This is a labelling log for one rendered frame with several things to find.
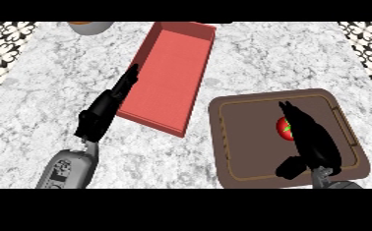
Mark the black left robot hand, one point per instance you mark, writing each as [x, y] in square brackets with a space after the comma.
[104, 108]

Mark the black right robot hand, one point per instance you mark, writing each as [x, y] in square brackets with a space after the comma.
[312, 136]

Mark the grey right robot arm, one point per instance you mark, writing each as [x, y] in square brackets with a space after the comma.
[331, 180]

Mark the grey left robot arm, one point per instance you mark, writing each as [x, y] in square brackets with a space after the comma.
[69, 167]

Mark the red tomato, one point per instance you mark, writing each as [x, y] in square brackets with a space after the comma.
[283, 128]

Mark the brown tray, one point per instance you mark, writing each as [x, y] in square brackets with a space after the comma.
[252, 136]

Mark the red cardboard box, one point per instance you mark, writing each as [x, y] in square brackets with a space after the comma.
[169, 77]

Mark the grey round pot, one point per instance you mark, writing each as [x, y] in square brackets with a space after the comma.
[89, 27]

